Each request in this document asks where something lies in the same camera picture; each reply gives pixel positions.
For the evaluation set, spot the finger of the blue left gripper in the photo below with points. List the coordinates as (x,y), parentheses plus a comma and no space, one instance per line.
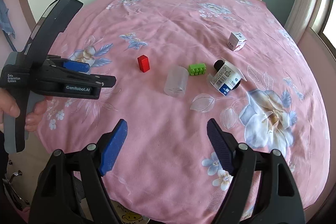
(76,66)

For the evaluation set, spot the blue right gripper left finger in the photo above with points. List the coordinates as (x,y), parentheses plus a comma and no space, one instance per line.
(110,145)

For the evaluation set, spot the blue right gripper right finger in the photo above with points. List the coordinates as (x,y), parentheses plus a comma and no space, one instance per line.
(220,141)

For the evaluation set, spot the red block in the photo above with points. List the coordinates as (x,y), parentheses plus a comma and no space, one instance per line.
(143,63)

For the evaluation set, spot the clear plastic cup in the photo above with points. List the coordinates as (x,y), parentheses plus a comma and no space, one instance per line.
(176,82)

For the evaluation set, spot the small white medicine box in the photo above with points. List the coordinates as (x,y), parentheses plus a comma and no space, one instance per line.
(236,41)

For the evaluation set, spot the person's left hand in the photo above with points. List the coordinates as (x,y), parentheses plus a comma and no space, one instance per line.
(10,107)

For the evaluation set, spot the white labelled packaging with bottle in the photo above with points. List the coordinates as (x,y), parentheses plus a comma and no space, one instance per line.
(227,77)

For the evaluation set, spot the green toy brick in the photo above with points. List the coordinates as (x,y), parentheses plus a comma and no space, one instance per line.
(197,69)

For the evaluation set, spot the pink floral bed sheet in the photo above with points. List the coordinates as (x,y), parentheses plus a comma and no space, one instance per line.
(167,169)

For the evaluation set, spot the cream curtain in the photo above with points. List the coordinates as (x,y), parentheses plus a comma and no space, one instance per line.
(301,14)

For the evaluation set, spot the window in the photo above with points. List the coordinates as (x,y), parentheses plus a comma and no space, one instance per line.
(324,24)

